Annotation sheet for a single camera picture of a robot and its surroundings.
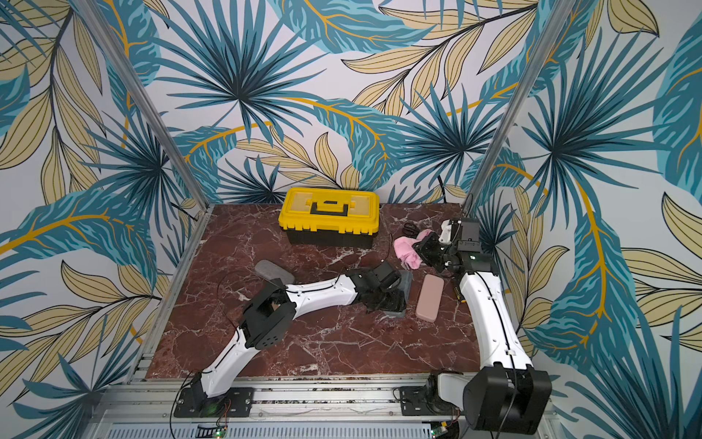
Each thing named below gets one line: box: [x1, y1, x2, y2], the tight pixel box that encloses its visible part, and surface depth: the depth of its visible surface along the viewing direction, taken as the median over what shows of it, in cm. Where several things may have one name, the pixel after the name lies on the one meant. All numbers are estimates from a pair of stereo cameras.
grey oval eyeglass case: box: [254, 259, 296, 285], surface depth 99 cm
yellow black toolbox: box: [277, 186, 382, 249], surface depth 97 cm
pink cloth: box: [393, 229, 433, 270], surface depth 81 cm
